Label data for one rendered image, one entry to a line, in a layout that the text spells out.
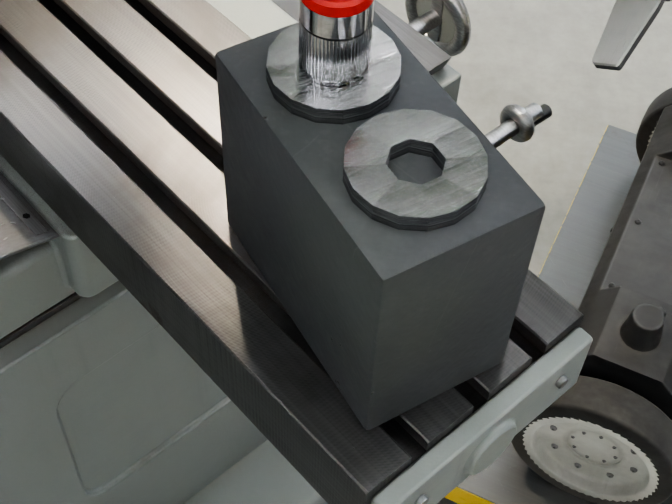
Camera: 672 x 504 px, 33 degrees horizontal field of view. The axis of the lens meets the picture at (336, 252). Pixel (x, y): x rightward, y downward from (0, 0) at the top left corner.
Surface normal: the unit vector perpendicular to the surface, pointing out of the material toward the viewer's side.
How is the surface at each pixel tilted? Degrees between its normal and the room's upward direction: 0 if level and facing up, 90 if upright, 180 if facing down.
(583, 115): 0
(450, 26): 90
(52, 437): 90
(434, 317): 90
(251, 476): 0
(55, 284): 90
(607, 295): 45
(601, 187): 0
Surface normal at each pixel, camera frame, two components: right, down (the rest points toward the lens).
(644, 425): 0.39, -0.37
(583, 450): -0.44, 0.71
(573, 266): 0.03, -0.60
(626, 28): -0.56, -0.48
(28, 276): 0.66, 0.61
